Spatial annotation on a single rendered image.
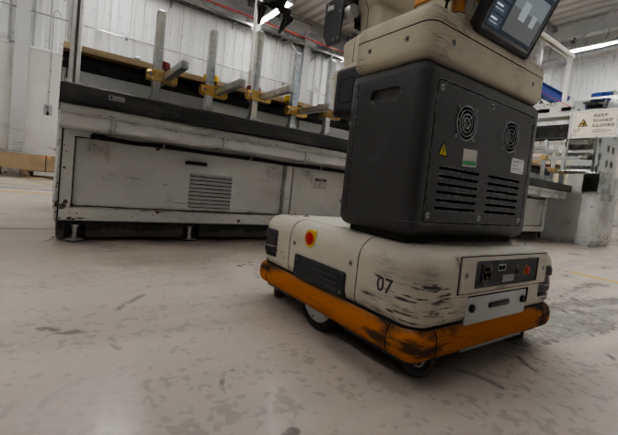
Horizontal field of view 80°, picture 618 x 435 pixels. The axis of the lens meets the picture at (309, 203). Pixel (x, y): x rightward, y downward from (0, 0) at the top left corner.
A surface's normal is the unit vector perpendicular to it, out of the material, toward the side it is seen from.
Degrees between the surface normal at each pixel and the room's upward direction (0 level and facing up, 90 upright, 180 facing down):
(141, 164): 93
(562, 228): 90
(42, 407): 0
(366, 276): 90
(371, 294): 90
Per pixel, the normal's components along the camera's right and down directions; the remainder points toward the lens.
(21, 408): 0.11, -0.99
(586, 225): -0.81, -0.06
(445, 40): 0.57, 0.11
